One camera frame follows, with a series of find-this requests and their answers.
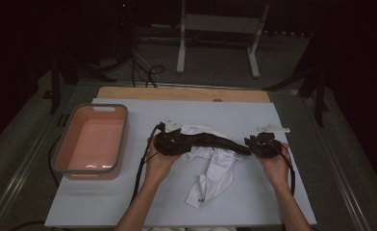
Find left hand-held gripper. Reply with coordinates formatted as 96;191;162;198
153;117;194;158

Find person's left hand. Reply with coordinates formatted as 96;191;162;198
143;136;180;189

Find wooden table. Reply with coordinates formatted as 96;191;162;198
96;86;271;104

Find hand-held gripper cable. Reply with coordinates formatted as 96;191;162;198
130;123;165;206
277;142;296;196

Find thin black floor cable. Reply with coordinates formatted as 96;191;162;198
10;220;46;231

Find white metal stand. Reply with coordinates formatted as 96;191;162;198
176;0;271;80

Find bundle of black cables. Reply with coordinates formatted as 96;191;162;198
113;0;165;89

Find white table mat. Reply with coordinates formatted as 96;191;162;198
44;97;317;228

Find black tripod stand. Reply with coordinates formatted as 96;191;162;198
262;18;339;129
41;54;117;116

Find pink plastic basin grey rim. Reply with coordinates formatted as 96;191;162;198
50;103;129;181

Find left hand-held gripper cable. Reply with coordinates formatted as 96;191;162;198
130;123;165;206

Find white shorts with black waistband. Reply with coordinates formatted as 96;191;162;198
176;124;252;210

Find metal floor rail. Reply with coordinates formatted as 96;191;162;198
0;105;67;231
300;95;370;231
77;80;301;95

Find person's right hand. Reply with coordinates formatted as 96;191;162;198
257;142;292;193

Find right hand-held gripper cable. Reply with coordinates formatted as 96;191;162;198
277;142;296;196

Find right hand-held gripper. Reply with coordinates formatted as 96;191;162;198
243;124;290;159

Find black cable loop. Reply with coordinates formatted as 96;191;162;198
47;136;64;187

